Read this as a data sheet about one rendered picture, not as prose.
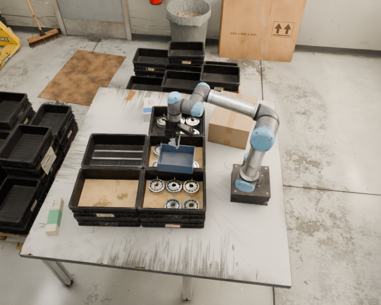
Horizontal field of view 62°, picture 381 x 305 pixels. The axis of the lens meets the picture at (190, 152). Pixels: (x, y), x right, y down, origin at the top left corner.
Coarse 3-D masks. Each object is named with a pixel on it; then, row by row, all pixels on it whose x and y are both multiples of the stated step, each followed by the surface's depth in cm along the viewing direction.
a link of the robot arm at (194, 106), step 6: (192, 96) 166; (198, 96) 166; (186, 102) 162; (192, 102) 162; (198, 102) 162; (180, 108) 163; (186, 108) 162; (192, 108) 161; (198, 108) 160; (192, 114) 163; (198, 114) 162
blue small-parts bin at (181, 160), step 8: (168, 144) 186; (160, 152) 184; (168, 152) 191; (176, 152) 191; (184, 152) 190; (192, 152) 190; (160, 160) 187; (168, 160) 187; (176, 160) 187; (184, 160) 187; (192, 160) 187; (160, 168) 180; (168, 168) 180; (176, 168) 179; (184, 168) 178; (192, 168) 178
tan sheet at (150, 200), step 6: (150, 180) 207; (156, 186) 204; (174, 186) 204; (150, 192) 201; (180, 192) 201; (198, 192) 201; (144, 198) 198; (150, 198) 198; (156, 198) 198; (162, 198) 198; (168, 198) 198; (180, 198) 198; (186, 198) 198; (192, 198) 198; (198, 198) 198; (144, 204) 196; (150, 204) 196; (156, 204) 196; (162, 204) 196
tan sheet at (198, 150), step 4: (152, 148) 225; (196, 148) 226; (200, 148) 226; (152, 152) 223; (196, 152) 223; (200, 152) 223; (152, 156) 221; (196, 156) 221; (200, 156) 221; (152, 160) 218; (156, 160) 218; (196, 160) 219; (200, 160) 219; (200, 164) 216
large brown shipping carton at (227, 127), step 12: (240, 96) 253; (252, 96) 253; (216, 108) 243; (216, 120) 235; (228, 120) 235; (240, 120) 235; (252, 120) 245; (216, 132) 238; (228, 132) 234; (240, 132) 230; (228, 144) 244; (240, 144) 240
